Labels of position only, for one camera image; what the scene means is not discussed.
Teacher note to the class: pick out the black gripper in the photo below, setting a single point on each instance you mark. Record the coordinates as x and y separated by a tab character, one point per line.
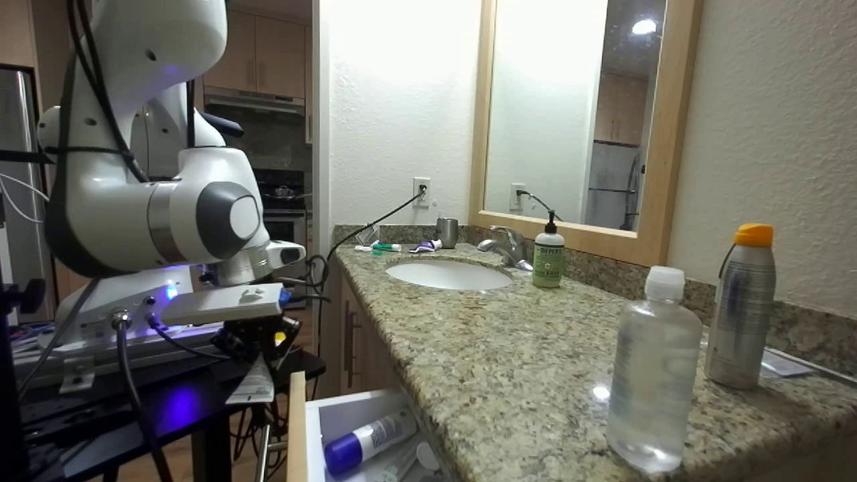
251	339

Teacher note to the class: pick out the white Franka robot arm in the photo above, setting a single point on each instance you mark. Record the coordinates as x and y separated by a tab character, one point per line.
134	215

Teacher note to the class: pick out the light wooden drawer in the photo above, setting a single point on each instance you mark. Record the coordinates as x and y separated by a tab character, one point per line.
308	437

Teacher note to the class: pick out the green soap pump bottle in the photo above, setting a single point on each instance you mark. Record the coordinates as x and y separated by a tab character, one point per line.
547	258

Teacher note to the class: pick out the clear plastic bottle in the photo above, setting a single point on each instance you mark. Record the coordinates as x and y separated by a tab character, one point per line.
655	375

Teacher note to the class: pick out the light wooden vanity cabinet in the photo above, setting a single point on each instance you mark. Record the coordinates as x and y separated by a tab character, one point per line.
362	350

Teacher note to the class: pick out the stainless steel oven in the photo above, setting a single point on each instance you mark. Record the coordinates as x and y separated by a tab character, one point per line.
282	209

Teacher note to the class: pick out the blue white tube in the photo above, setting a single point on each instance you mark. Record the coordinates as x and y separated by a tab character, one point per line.
366	444

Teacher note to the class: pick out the green white toothpaste tube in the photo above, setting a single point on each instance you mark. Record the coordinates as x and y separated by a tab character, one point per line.
378	248

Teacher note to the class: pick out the black robot cart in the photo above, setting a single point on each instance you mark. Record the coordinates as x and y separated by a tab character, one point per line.
109	420

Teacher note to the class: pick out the purple toothpaste tube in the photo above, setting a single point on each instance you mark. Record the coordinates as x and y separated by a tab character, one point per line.
428	244

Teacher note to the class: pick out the white oval sink basin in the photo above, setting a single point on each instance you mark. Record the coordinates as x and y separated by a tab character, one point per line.
445	275

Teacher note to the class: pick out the grey metal cup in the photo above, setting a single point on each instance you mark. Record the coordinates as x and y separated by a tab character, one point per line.
448	234

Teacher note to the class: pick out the chrome faucet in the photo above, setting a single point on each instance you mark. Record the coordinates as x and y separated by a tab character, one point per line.
507	244

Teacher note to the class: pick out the stainless steel fridge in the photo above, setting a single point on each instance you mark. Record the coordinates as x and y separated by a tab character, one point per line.
18	177

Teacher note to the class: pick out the wooden framed mirror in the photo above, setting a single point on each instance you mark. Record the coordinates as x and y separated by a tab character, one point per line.
661	136

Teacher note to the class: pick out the silver spray can orange cap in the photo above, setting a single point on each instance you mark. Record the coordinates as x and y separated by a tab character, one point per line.
740	313

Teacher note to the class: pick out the clear flat plastic wrapper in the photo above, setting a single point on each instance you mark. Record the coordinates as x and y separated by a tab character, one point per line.
804	365

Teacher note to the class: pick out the purple robot base plate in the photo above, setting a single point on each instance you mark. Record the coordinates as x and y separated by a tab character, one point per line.
54	351

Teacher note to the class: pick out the white wall outlet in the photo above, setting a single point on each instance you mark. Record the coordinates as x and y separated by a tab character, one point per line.
422	188

